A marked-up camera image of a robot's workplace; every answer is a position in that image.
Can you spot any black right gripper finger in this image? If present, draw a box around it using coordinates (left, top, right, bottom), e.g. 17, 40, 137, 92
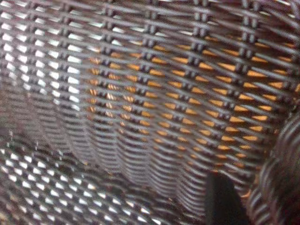
206, 171, 247, 225

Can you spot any light brown wicker basket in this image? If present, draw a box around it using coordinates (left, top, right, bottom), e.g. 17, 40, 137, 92
88, 35, 300, 169

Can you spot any dark brown wicker basket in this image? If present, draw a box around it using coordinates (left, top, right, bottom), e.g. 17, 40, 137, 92
0, 0, 300, 225

